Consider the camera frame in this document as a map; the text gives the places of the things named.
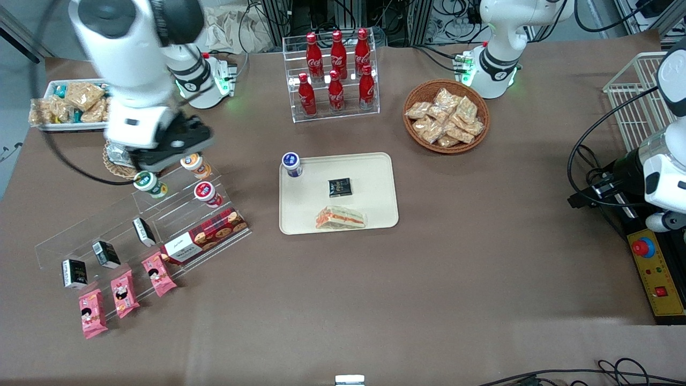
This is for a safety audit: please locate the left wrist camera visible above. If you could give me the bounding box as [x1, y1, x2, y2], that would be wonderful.
[584, 180, 625, 207]

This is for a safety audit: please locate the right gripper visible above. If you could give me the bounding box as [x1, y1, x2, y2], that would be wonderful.
[110, 105, 215, 173]

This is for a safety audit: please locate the red emergency stop button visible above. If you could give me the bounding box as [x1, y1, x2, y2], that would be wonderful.
[631, 237, 656, 259]

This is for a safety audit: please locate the clear acrylic stepped stand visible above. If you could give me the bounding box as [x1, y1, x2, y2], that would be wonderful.
[35, 165, 252, 323]

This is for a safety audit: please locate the plastic triangle sandwich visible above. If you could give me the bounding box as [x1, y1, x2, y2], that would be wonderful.
[315, 206, 368, 231]

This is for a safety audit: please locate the white wire basket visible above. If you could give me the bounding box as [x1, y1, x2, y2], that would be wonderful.
[603, 52, 672, 153]

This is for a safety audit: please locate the pink snack packet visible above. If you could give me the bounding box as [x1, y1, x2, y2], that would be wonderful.
[79, 288, 108, 339]
[141, 252, 177, 297]
[110, 270, 140, 320]

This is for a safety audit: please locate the orange lid cup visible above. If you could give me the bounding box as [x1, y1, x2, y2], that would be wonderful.
[180, 153, 213, 180]

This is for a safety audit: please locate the yellow control box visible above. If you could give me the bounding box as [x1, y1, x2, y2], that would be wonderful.
[626, 228, 686, 325]

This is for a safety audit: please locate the green lid cup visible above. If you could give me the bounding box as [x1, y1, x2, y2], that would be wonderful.
[133, 170, 168, 199]

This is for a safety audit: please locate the round wicker bowl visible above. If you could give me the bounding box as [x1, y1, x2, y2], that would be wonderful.
[403, 79, 490, 155]

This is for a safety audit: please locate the beige serving tray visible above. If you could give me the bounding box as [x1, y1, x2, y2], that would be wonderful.
[279, 152, 400, 235]

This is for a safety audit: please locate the red plaid cookie box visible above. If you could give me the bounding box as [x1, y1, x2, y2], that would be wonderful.
[161, 208, 249, 265]

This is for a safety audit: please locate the black cable bundle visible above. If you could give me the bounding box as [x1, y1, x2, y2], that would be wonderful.
[477, 358, 686, 386]
[429, 0, 483, 44]

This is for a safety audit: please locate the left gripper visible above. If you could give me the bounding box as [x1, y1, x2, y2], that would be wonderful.
[611, 150, 686, 214]

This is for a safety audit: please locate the small black box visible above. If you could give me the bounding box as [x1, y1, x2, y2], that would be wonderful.
[92, 241, 122, 269]
[62, 259, 88, 290]
[132, 217, 156, 248]

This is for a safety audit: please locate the white plastic snack tray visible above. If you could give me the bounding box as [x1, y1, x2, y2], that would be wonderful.
[39, 78, 113, 132]

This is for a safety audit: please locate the aluminium foil tray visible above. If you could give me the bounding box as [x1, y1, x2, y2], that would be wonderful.
[106, 144, 132, 165]

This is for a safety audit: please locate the red cola bottle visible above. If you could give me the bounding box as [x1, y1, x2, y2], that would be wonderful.
[359, 64, 376, 110]
[298, 73, 317, 117]
[331, 30, 348, 81]
[305, 32, 324, 81]
[355, 28, 371, 76]
[328, 70, 345, 113]

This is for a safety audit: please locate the black camera cable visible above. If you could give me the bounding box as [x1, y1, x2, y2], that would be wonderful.
[567, 86, 662, 210]

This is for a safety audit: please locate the clear acrylic bottle rack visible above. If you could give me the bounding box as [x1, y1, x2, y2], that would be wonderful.
[282, 33, 380, 124]

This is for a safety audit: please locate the blue lid cup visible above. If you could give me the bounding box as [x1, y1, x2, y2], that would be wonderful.
[281, 152, 304, 179]

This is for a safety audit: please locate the oval wicker basket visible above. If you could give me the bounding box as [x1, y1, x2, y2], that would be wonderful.
[102, 140, 141, 180]

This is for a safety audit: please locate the beige crumpled cloth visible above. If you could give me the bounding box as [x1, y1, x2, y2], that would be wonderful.
[201, 5, 285, 54]

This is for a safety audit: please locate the red lid cup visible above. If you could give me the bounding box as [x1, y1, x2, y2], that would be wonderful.
[194, 181, 223, 209]

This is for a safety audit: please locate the aluminium frame rack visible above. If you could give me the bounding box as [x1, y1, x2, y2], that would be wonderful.
[260, 0, 435, 48]

